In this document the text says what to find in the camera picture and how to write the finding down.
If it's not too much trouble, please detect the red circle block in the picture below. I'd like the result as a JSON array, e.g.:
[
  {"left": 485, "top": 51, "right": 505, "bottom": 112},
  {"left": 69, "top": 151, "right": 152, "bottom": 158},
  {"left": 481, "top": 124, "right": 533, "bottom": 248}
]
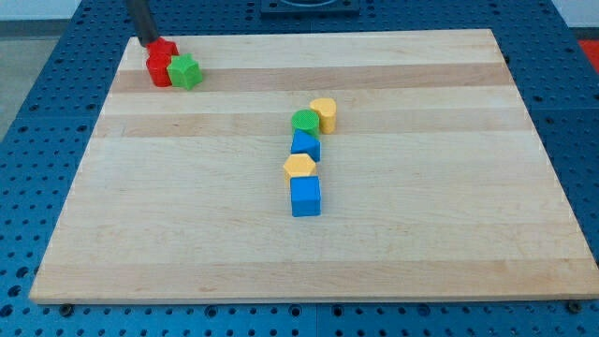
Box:
[{"left": 146, "top": 53, "right": 172, "bottom": 87}]

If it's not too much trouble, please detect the red star block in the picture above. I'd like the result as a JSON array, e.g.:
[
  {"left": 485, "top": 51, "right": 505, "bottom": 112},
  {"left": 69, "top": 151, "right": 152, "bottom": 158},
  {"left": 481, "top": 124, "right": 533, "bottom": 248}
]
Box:
[{"left": 146, "top": 37, "right": 179, "bottom": 56}]

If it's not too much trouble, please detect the green circle block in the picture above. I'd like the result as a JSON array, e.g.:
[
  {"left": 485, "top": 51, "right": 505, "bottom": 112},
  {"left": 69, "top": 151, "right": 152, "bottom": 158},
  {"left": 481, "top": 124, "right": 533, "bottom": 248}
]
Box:
[{"left": 291, "top": 110, "right": 320, "bottom": 139}]

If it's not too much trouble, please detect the wooden board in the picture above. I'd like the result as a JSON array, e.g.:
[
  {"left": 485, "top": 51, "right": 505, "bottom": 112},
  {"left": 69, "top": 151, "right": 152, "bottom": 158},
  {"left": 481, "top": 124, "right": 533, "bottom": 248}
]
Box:
[{"left": 30, "top": 29, "right": 598, "bottom": 304}]

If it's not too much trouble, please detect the green star block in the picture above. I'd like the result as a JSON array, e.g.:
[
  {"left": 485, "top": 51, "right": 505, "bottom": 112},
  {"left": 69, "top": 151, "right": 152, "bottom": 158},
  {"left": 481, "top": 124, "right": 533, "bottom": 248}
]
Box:
[{"left": 167, "top": 53, "right": 203, "bottom": 90}]

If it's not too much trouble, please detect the yellow hexagon block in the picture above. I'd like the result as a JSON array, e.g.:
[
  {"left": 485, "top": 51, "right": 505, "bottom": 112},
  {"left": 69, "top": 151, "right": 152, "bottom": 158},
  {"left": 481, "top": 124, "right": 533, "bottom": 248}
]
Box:
[{"left": 283, "top": 154, "right": 317, "bottom": 187}]

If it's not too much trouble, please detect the blue cube block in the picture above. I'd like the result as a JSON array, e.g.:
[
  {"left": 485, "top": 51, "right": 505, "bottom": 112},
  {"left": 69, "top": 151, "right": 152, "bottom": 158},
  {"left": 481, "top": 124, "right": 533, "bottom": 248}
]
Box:
[{"left": 290, "top": 176, "right": 321, "bottom": 217}]

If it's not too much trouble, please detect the blue triangle block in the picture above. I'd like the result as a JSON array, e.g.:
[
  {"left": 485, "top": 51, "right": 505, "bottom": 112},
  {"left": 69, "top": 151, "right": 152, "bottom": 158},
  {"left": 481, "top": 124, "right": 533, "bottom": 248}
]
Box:
[{"left": 290, "top": 130, "right": 321, "bottom": 162}]

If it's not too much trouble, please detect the yellow heart block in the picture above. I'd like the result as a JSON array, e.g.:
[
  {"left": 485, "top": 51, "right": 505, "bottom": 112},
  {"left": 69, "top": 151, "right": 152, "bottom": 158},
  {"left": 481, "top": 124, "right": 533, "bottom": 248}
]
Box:
[{"left": 310, "top": 97, "right": 337, "bottom": 134}]

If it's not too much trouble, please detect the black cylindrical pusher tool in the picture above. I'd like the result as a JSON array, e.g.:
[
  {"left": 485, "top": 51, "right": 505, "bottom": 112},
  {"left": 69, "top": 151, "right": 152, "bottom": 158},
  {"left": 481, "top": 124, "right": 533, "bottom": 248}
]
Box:
[{"left": 124, "top": 0, "right": 160, "bottom": 47}]

